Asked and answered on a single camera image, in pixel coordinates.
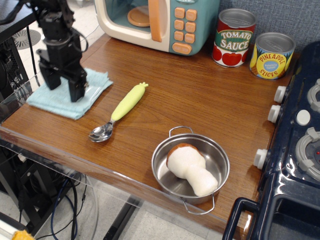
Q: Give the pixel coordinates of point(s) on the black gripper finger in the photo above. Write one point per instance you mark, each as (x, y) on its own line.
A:
(50, 76)
(77, 85)

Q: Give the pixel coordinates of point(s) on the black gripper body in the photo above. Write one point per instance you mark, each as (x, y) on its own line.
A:
(63, 53)

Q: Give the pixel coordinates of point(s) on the light blue towel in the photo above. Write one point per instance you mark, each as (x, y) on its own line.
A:
(58, 101)

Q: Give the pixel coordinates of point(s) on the green handled metal spoon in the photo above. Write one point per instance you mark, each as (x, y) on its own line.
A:
(104, 132)

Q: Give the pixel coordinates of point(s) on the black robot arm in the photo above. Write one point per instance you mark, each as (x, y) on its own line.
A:
(51, 15)

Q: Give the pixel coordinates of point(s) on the clear acrylic table guard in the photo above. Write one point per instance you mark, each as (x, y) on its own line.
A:
(181, 91)

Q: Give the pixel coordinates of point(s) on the toy microwave oven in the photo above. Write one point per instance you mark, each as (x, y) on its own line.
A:
(174, 26)

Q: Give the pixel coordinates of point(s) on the white plush mushroom toy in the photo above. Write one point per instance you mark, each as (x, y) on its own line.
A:
(186, 162)

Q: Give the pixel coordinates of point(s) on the black table leg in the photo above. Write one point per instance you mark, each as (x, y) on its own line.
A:
(120, 222)

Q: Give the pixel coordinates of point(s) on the stainless steel pot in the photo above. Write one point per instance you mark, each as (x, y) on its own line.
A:
(217, 163)

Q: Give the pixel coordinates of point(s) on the yellow object at corner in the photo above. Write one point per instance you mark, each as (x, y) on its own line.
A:
(22, 235)

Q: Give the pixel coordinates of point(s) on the tomato sauce can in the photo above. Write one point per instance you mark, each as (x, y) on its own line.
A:
(234, 33)

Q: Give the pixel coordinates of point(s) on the white stove knob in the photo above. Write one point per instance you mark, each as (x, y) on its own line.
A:
(279, 94)
(260, 158)
(273, 113)

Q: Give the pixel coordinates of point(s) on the pineapple slices can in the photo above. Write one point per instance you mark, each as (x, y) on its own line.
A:
(272, 54)

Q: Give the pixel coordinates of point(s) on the dark blue toy stove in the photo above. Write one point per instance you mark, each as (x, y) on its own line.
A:
(288, 205)

